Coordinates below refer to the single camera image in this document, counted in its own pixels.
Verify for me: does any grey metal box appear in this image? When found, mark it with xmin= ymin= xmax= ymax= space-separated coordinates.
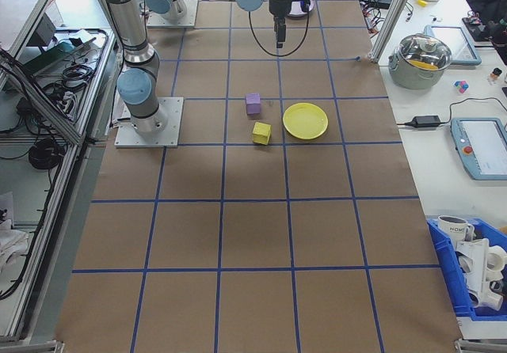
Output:
xmin=25 ymin=12 xmax=56 ymax=47

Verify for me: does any aluminium extrusion post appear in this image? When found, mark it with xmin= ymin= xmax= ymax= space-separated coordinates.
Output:
xmin=368 ymin=0 xmax=421 ymax=64

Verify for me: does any black power adapter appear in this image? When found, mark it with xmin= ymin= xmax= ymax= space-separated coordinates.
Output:
xmin=411 ymin=115 xmax=441 ymax=127

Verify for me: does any green flat board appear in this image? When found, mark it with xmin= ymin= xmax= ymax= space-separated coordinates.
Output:
xmin=23 ymin=40 xmax=92 ymax=77

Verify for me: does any blue plastic bin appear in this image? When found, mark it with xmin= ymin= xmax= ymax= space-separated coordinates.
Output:
xmin=426 ymin=217 xmax=507 ymax=322

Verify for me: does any purple plate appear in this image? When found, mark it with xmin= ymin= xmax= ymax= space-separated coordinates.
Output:
xmin=285 ymin=0 xmax=317 ymax=18

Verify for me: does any steel cooking pot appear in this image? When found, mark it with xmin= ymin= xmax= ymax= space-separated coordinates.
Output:
xmin=387 ymin=46 xmax=451 ymax=90

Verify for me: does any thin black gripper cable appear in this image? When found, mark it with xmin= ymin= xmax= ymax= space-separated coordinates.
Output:
xmin=248 ymin=0 xmax=311 ymax=57

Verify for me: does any white mug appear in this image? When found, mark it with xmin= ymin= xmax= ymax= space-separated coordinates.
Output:
xmin=436 ymin=214 xmax=475 ymax=243

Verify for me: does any white square base plate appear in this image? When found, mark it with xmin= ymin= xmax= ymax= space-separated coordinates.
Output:
xmin=114 ymin=97 xmax=185 ymax=149
xmin=147 ymin=0 xmax=199 ymax=28

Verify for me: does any purple foam block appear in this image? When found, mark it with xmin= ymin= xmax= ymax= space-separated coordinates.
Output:
xmin=245 ymin=93 xmax=262 ymax=116

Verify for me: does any glass pot lid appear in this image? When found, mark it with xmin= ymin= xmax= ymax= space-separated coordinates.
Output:
xmin=398 ymin=33 xmax=453 ymax=72

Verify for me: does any light blue teach pendant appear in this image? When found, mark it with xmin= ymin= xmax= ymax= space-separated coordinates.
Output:
xmin=450 ymin=116 xmax=507 ymax=180
xmin=423 ymin=24 xmax=482 ymax=66

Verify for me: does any yellow plate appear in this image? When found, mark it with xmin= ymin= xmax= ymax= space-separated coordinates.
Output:
xmin=282 ymin=102 xmax=330 ymax=140

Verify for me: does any yellow foam block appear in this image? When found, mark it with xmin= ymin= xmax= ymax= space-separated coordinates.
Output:
xmin=252 ymin=121 xmax=273 ymax=146

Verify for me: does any white pipe fitting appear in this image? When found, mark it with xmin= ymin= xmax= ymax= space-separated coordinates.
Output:
xmin=467 ymin=285 xmax=504 ymax=311
xmin=454 ymin=237 xmax=507 ymax=290

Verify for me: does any black adapter cable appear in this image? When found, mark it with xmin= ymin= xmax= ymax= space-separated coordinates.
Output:
xmin=397 ymin=97 xmax=507 ymax=128

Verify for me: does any white crumpled cloth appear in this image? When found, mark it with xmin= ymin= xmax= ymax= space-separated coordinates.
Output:
xmin=0 ymin=192 xmax=31 ymax=271

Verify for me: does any black coiled cable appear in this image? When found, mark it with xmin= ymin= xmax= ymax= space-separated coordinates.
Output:
xmin=28 ymin=137 xmax=60 ymax=172

